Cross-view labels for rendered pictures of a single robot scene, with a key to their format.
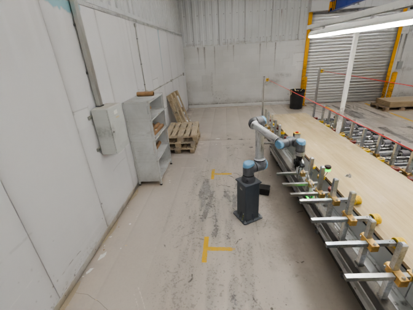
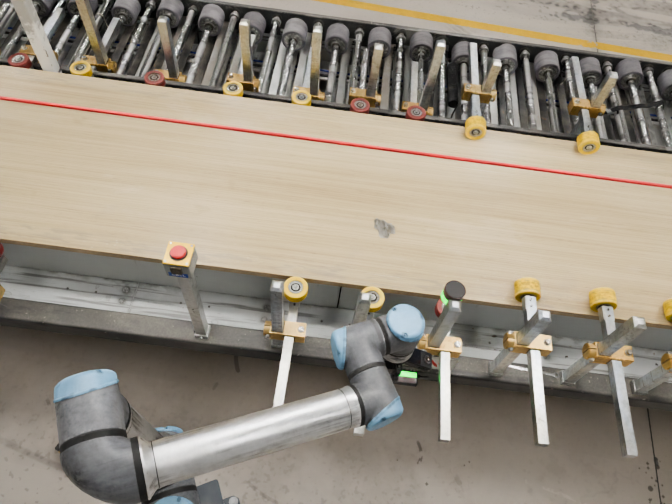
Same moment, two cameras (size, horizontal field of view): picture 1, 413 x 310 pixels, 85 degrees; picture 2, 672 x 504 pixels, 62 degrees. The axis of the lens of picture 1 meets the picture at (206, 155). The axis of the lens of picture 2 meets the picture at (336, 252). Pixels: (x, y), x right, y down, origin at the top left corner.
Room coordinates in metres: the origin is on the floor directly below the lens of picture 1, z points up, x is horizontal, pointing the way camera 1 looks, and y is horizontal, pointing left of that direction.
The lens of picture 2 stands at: (2.32, -0.41, 2.50)
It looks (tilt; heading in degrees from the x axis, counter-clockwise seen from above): 58 degrees down; 266
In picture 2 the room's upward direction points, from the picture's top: 8 degrees clockwise
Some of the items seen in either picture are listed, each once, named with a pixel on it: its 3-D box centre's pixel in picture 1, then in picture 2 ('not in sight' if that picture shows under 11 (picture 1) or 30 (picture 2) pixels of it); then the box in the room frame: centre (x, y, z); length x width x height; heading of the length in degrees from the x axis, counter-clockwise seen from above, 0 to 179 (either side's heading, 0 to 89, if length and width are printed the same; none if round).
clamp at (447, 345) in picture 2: (319, 192); (439, 344); (1.90, -1.13, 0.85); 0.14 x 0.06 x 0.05; 177
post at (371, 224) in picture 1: (364, 246); (667, 370); (1.18, -1.09, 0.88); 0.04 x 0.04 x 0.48; 87
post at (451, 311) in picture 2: (319, 187); (435, 338); (1.92, -1.12, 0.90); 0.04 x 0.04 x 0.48; 87
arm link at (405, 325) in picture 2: (300, 145); (401, 330); (2.10, -0.96, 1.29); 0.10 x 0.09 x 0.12; 23
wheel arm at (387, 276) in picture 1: (376, 277); not in sight; (0.89, -0.96, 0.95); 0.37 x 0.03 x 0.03; 87
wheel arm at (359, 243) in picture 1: (362, 243); not in sight; (1.14, -1.03, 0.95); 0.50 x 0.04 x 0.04; 87
